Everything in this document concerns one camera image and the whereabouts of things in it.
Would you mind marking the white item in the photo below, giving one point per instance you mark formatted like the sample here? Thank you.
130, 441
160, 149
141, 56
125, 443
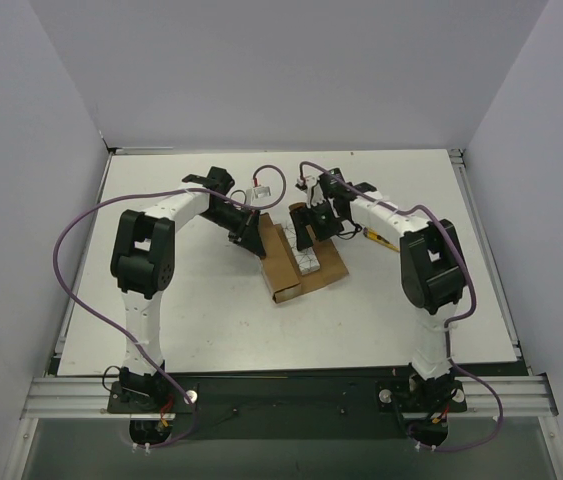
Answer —
306, 260

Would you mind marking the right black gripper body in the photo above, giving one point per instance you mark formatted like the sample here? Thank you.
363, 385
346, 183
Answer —
314, 216

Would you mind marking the brown cardboard express box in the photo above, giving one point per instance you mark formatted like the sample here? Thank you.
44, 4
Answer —
289, 273

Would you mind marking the aluminium frame rail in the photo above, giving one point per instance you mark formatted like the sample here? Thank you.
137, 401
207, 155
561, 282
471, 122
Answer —
84, 398

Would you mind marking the yellow utility knife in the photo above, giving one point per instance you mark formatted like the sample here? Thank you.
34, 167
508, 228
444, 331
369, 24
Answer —
373, 236

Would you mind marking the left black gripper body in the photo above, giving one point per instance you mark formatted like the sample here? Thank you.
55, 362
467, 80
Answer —
245, 229

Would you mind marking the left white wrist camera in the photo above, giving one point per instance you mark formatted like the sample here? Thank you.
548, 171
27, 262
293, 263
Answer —
258, 198

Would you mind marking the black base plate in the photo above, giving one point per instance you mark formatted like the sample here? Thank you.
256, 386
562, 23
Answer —
328, 404

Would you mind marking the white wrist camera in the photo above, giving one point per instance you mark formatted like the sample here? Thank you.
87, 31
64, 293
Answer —
310, 185
258, 198

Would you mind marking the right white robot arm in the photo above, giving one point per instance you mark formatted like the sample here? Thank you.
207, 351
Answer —
432, 266

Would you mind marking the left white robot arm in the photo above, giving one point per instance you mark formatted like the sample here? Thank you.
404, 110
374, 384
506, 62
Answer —
143, 263

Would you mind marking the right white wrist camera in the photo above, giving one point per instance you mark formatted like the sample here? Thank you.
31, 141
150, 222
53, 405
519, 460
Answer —
310, 185

